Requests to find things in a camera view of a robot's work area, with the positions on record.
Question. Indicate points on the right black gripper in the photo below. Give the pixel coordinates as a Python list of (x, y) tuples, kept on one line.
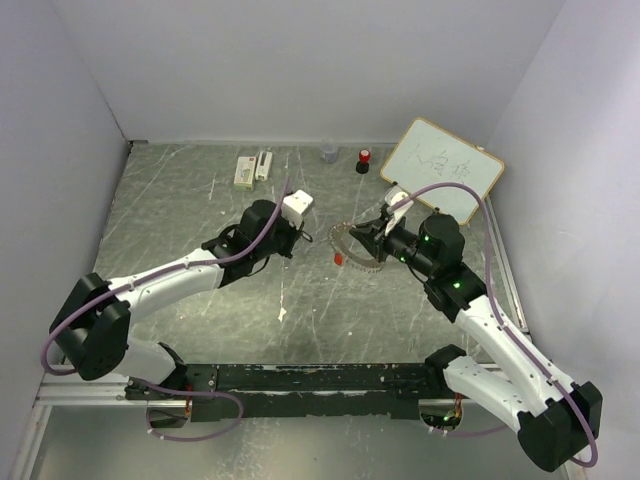
[(372, 236)]

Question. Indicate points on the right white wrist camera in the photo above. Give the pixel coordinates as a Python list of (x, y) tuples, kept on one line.
[(396, 204)]

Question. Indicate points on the red black stamp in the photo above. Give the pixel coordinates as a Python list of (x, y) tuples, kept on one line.
[(362, 165)]

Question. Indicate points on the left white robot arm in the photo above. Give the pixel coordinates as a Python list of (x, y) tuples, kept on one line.
[(93, 328)]

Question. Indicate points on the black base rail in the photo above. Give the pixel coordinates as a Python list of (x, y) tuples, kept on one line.
[(402, 391)]

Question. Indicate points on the small whiteboard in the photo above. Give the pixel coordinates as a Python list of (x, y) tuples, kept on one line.
[(427, 154)]

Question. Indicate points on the white stapler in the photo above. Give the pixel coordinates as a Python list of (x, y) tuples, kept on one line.
[(263, 165)]

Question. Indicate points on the metal disc with keyrings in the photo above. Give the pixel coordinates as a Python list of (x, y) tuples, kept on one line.
[(341, 242)]

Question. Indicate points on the white staple box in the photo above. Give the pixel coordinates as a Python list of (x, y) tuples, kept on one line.
[(244, 177)]

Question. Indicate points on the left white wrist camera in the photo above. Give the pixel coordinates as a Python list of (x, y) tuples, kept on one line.
[(296, 206)]

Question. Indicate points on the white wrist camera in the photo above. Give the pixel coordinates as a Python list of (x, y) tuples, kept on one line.
[(296, 206), (396, 204)]

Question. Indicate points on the small clear cup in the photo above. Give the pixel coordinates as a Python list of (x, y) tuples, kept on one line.
[(329, 151)]

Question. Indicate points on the aluminium frame rail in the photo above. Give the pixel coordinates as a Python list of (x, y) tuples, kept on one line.
[(71, 390)]

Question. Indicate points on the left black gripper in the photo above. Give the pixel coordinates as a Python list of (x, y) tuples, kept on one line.
[(294, 233)]

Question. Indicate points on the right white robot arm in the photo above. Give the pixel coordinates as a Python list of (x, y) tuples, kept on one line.
[(553, 416)]

